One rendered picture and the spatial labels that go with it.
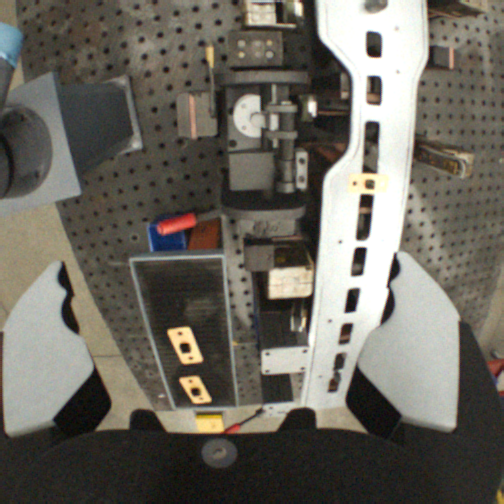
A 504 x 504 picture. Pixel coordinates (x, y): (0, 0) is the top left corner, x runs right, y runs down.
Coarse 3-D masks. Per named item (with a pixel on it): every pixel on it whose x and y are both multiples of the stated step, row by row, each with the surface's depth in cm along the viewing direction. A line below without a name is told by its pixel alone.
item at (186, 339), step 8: (176, 328) 51; (184, 328) 51; (176, 336) 51; (184, 336) 51; (192, 336) 52; (176, 344) 52; (184, 344) 52; (192, 344) 52; (184, 352) 52; (192, 352) 53; (184, 360) 54; (192, 360) 54; (200, 360) 54
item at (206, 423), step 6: (198, 420) 64; (204, 420) 64; (210, 420) 64; (216, 420) 64; (222, 420) 66; (198, 426) 66; (204, 426) 66; (210, 426) 66; (216, 426) 66; (222, 426) 66
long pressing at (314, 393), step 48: (336, 0) 41; (336, 48) 46; (384, 48) 46; (384, 96) 50; (384, 144) 54; (336, 192) 58; (336, 240) 63; (384, 240) 63; (336, 288) 68; (384, 288) 69; (336, 336) 75
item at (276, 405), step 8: (264, 376) 87; (272, 376) 87; (280, 376) 87; (288, 376) 86; (264, 384) 84; (272, 384) 84; (280, 384) 84; (288, 384) 84; (264, 392) 82; (272, 392) 82; (280, 392) 81; (288, 392) 81; (264, 400) 79; (272, 400) 80; (280, 400) 79; (288, 400) 79; (264, 408) 79; (272, 408) 79; (280, 408) 79; (288, 408) 79; (264, 416) 81; (272, 416) 81
